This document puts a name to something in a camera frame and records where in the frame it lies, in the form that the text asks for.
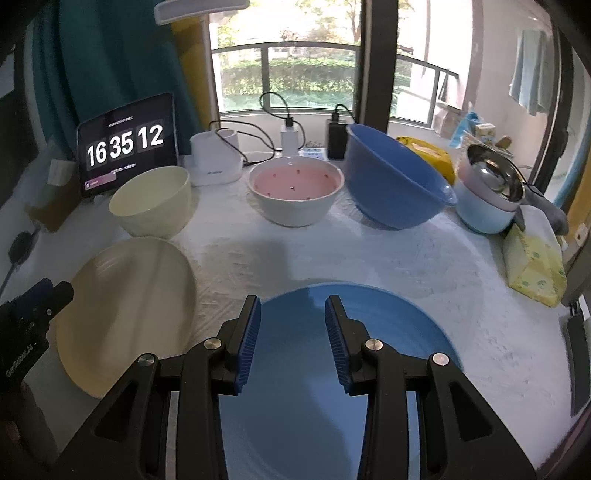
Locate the white charger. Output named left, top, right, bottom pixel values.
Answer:
left=281, top=117, right=298, bottom=158

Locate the tablet showing clock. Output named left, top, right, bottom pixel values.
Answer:
left=76, top=92, right=180, bottom=199

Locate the black charger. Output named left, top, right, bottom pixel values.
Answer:
left=327, top=119, right=347, bottom=161

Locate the white round-cornered container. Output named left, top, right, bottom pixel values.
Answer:
left=190, top=129, right=244, bottom=186

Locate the black cable of white container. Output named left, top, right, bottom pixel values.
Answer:
left=209, top=120, right=283, bottom=167

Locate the teal curtain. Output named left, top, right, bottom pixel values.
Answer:
left=32, top=0, right=204, bottom=158

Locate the cream plate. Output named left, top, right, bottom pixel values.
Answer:
left=54, top=236, right=197, bottom=400

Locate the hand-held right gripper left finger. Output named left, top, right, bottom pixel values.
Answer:
left=51, top=294, right=262, bottom=480

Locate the yellow wipes pack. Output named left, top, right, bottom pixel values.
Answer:
left=397, top=136, right=456, bottom=185

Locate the cream bowl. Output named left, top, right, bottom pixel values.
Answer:
left=108, top=166, right=192, bottom=240

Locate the white desk lamp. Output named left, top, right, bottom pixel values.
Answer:
left=154, top=0, right=250, bottom=26

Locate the black cable over steel bowl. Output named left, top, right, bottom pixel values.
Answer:
left=480, top=143, right=546, bottom=197

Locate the grey cloth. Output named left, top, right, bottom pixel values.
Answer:
left=522, top=185, right=570, bottom=236

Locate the steel bowl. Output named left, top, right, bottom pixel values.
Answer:
left=466, top=144, right=527, bottom=201

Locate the cardboard box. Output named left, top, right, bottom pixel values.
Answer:
left=25, top=152, right=80, bottom=232

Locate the blue plastic bag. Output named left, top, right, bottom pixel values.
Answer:
left=450, top=112, right=478, bottom=148

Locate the blue plate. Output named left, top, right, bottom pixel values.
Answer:
left=217, top=282, right=465, bottom=480

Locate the pink and white bowl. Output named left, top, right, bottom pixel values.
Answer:
left=247, top=156, right=345, bottom=228

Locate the balcony railing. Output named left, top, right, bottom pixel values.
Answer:
left=211, top=41, right=462, bottom=126

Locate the yellow-green tissue pack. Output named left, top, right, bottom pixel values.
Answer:
left=502, top=205, right=568, bottom=308

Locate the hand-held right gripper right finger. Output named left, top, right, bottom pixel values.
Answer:
left=324, top=294, right=539, bottom=480

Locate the light blue bowl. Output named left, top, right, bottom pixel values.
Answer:
left=455, top=178, right=520, bottom=234

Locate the black cable of white charger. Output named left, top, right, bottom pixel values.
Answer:
left=259, top=91, right=293, bottom=127

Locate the black round plug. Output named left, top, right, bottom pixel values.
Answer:
left=8, top=231, right=37, bottom=267

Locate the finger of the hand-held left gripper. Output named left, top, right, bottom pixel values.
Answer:
left=9, top=278, right=55, bottom=319
left=39, top=281, right=75, bottom=326

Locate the large blue bowl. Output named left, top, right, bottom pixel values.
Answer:
left=345, top=123, right=458, bottom=230

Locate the black flat device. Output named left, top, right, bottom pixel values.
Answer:
left=560, top=300, right=591, bottom=416

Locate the hanging light blue towel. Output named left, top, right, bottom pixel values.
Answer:
left=509, top=28, right=552, bottom=116

